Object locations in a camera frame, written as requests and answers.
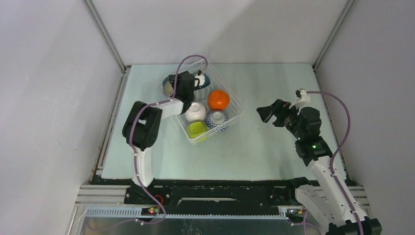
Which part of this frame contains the green bowl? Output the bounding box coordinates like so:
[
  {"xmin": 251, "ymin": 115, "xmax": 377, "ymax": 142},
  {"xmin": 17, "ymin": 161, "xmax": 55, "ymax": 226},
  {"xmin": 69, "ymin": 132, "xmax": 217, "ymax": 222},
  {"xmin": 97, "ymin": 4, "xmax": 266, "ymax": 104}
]
[{"xmin": 186, "ymin": 121, "xmax": 208, "ymax": 144}]

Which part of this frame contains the dark bowl beige inside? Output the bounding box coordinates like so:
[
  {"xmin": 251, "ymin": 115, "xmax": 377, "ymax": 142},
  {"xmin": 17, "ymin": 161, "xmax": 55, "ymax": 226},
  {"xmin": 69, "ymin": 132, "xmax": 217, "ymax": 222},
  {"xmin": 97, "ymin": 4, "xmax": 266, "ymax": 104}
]
[{"xmin": 162, "ymin": 74, "xmax": 175, "ymax": 97}]

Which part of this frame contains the orange bowl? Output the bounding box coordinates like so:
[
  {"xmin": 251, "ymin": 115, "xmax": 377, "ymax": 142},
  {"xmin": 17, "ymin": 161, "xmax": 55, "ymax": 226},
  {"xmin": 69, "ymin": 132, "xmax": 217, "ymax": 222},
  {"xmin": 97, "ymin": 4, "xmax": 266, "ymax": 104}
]
[{"xmin": 208, "ymin": 90, "xmax": 230, "ymax": 111}]

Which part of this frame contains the white bowl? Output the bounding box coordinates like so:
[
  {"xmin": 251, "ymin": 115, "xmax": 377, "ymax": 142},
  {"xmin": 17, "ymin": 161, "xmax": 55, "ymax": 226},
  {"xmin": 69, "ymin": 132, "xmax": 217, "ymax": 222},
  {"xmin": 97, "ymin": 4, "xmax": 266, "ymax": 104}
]
[{"xmin": 184, "ymin": 102, "xmax": 207, "ymax": 122}]

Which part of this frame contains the teal blue bowl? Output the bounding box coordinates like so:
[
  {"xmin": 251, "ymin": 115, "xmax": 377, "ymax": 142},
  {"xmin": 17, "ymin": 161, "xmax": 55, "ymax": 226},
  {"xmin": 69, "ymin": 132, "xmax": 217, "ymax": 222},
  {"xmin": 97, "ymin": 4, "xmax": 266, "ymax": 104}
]
[{"xmin": 194, "ymin": 72, "xmax": 211, "ymax": 90}]

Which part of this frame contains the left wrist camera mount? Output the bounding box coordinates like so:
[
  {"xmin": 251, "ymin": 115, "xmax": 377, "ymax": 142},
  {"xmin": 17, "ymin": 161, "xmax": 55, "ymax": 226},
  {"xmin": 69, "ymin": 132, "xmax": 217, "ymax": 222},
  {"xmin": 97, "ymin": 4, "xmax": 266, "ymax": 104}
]
[{"xmin": 194, "ymin": 70, "xmax": 207, "ymax": 88}]

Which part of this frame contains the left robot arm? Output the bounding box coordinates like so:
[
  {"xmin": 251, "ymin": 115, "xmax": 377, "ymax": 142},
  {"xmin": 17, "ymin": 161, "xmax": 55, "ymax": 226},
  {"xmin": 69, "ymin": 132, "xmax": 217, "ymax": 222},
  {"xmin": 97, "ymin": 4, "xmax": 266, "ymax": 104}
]
[{"xmin": 122, "ymin": 70, "xmax": 206, "ymax": 204}]

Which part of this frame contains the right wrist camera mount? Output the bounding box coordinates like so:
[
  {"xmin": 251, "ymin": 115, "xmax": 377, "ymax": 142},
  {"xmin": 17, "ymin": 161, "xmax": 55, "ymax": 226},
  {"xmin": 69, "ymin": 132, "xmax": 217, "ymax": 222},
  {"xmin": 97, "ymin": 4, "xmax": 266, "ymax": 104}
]
[{"xmin": 289, "ymin": 89, "xmax": 311, "ymax": 110}]

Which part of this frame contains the white wire dish rack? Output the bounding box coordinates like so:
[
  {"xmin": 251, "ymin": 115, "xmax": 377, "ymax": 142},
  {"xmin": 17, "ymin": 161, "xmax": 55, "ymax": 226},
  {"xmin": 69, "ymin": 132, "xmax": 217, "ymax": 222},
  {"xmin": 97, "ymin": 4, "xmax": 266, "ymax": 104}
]
[{"xmin": 176, "ymin": 59, "xmax": 245, "ymax": 144}]

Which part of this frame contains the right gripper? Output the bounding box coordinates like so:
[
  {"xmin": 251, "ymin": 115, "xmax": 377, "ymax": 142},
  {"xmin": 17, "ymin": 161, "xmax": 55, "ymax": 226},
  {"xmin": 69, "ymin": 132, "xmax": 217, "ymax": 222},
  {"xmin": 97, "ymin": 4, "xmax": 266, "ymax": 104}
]
[{"xmin": 256, "ymin": 99, "xmax": 304, "ymax": 140}]

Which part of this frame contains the blue patterned bowl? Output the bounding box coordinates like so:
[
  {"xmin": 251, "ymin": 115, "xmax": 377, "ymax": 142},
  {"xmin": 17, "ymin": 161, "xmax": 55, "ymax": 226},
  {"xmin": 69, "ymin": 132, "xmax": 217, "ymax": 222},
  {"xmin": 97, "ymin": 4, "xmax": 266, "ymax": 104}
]
[{"xmin": 206, "ymin": 110, "xmax": 228, "ymax": 132}]

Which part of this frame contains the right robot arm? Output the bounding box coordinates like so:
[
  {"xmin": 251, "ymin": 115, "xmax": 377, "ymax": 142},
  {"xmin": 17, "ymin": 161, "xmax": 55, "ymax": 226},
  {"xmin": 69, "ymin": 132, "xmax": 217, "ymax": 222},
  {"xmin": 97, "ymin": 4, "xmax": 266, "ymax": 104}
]
[{"xmin": 256, "ymin": 99, "xmax": 382, "ymax": 235}]

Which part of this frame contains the grey cable duct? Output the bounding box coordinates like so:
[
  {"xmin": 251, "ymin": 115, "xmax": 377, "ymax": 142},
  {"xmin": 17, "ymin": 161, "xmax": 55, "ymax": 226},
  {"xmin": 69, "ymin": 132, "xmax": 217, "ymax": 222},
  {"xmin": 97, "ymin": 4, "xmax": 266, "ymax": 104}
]
[{"xmin": 84, "ymin": 207, "xmax": 300, "ymax": 219}]

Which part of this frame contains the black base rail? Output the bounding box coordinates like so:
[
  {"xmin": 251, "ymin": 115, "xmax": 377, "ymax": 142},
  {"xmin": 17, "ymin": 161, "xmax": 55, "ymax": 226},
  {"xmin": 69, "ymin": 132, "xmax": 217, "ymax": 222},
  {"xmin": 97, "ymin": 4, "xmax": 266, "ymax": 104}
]
[{"xmin": 124, "ymin": 179, "xmax": 300, "ymax": 215}]

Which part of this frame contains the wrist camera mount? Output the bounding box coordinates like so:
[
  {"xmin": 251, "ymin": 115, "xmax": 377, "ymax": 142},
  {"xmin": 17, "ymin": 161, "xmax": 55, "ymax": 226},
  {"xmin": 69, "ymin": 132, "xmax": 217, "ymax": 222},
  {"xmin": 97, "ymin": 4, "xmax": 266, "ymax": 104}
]
[
  {"xmin": 194, "ymin": 70, "xmax": 207, "ymax": 88},
  {"xmin": 289, "ymin": 89, "xmax": 311, "ymax": 110}
]

